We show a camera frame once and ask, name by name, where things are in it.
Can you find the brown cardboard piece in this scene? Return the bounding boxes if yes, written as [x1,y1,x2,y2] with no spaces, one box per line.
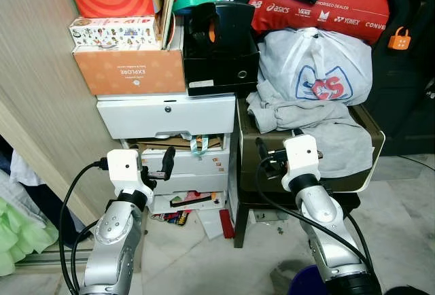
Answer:
[135,133,226,152]

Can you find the teal ribbon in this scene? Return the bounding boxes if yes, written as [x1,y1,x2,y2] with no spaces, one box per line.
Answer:
[190,135,210,157]

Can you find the white drawer unit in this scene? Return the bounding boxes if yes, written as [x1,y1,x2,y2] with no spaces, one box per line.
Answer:
[96,93,239,215]

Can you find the grey garment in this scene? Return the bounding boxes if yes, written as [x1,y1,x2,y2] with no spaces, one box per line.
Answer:
[245,80,375,179]

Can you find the dark brown storage bin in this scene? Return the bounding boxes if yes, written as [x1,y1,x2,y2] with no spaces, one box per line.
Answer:
[235,99,387,195]

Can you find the black stool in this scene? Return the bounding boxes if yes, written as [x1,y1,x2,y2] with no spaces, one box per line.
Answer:
[232,190,362,249]

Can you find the small red box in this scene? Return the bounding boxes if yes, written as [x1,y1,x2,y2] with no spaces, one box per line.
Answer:
[219,209,236,239]

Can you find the orange Explore cardboard box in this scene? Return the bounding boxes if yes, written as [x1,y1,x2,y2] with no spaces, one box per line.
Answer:
[73,46,187,97]

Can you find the white knotted plastic bag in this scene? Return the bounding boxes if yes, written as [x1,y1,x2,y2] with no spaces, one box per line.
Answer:
[257,27,375,107]

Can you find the black plastic appliance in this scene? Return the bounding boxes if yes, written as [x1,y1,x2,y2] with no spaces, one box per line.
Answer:
[182,1,261,97]

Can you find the dark hanging clothes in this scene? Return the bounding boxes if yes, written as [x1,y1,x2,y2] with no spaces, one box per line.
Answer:
[0,134,69,231]

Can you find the blue bucket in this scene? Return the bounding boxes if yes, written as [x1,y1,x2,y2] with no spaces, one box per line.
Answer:
[285,264,385,295]

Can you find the white illustrated cardboard box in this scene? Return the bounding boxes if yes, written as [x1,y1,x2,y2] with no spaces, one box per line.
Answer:
[69,16,165,50]

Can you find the thin upright book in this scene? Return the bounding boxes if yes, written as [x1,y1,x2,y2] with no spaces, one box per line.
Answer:
[158,0,176,50]

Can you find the light green ruffled cloth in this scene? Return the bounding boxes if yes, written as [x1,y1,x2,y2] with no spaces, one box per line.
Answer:
[0,195,60,277]

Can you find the light wood cabinet panel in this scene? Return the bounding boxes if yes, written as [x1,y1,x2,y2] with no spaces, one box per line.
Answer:
[0,0,109,224]

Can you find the red sports brand bag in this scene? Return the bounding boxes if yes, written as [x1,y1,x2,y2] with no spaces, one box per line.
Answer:
[249,0,392,46]

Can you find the orange padlock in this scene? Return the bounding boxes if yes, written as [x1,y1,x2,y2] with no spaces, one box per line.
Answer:
[388,26,413,51]

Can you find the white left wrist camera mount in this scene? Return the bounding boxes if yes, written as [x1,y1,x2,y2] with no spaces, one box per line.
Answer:
[107,148,156,201]

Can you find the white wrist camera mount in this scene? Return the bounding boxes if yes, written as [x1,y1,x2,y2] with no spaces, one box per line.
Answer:
[107,148,156,201]
[281,135,321,192]

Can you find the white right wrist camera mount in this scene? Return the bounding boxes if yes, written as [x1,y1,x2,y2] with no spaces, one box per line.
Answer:
[281,135,321,192]

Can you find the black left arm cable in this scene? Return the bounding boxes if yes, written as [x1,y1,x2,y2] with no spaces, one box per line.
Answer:
[58,161,109,294]

